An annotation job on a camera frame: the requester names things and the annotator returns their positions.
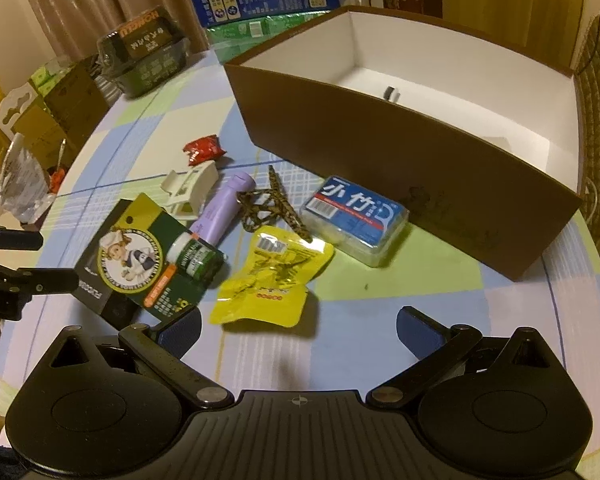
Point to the green card bottle pack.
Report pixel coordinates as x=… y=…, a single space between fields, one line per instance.
x=130 y=255

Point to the red snack packet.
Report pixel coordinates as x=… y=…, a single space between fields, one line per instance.
x=205 y=149

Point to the blue floss pick box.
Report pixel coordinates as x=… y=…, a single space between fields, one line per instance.
x=350 y=215

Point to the yellow snack packet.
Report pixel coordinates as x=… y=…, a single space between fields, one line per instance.
x=265 y=285

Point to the beige curtain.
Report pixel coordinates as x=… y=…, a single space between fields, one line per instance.
x=80 y=0

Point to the leopard print hair claw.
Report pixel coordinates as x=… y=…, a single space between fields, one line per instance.
x=280 y=195

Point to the checkered tablecloth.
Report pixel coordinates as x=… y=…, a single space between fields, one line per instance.
x=145 y=125

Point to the small dark item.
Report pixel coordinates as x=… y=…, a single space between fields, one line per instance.
x=391 y=93

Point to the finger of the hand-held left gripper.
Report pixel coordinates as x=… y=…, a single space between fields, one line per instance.
x=50 y=281
x=20 y=239

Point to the green black noodle tray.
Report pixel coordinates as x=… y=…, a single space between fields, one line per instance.
x=145 y=45

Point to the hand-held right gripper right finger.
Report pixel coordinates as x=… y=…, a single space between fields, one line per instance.
x=420 y=332

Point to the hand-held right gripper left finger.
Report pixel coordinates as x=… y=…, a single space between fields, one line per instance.
x=182 y=331

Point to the white cardboard hanger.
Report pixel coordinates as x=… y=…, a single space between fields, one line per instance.
x=17 y=110

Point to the large white cardboard box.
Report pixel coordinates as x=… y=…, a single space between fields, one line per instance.
x=380 y=160

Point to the clear plastic cup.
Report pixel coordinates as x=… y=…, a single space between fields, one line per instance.
x=200 y=180

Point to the black product box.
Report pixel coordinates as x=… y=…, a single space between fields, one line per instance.
x=105 y=301

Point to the green shrink-wrapped pack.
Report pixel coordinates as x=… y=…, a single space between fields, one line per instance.
x=240 y=35

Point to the purple tube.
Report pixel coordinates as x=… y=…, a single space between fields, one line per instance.
x=222 y=210

